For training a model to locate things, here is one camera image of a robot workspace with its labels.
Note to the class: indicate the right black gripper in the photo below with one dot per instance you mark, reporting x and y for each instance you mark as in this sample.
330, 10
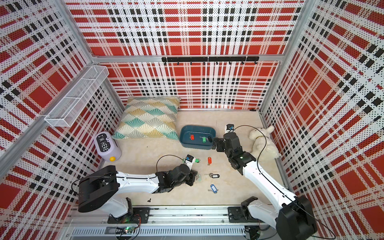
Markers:
221, 142

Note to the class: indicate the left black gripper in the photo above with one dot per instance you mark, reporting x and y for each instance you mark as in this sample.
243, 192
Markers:
192, 174

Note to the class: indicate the black tag key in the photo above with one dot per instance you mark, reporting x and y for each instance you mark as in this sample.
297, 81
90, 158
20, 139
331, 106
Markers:
213, 176
209, 139

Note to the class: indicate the blue tag key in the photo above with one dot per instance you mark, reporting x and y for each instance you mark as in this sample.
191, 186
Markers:
213, 189

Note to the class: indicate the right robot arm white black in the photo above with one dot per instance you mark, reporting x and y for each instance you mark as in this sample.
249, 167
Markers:
291, 216

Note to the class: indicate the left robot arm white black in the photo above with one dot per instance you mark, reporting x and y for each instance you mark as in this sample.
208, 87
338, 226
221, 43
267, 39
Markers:
100, 191

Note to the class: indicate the black tag key in box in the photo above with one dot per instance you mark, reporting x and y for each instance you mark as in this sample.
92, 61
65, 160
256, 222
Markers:
209, 139

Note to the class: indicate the green tag key in box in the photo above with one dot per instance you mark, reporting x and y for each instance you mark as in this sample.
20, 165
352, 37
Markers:
204, 139

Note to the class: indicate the teal storage box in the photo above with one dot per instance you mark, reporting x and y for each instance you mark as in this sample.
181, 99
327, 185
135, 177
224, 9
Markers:
198, 132

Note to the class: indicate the white plush toy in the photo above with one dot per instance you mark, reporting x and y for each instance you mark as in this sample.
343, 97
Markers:
264, 149

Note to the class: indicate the fan pattern cushion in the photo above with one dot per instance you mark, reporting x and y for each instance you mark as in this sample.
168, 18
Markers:
146, 117

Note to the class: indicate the green circuit board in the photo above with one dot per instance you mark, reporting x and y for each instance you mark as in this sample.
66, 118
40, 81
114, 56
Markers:
124, 230

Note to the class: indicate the lavender I'm here jug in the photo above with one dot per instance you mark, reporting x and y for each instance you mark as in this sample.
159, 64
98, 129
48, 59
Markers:
107, 147

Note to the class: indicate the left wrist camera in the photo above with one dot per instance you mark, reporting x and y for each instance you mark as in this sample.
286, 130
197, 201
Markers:
189, 160

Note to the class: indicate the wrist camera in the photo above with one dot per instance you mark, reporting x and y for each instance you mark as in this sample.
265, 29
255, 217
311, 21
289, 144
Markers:
189, 160
230, 128

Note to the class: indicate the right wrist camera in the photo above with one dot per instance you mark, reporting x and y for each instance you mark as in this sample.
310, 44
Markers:
230, 128

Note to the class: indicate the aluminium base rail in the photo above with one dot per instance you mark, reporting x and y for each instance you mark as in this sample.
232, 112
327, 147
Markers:
169, 223

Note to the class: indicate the black hook rail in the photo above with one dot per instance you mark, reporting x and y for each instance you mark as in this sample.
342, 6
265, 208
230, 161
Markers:
210, 59

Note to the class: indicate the white wire mesh shelf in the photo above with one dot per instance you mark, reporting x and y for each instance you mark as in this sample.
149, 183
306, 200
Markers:
68, 109

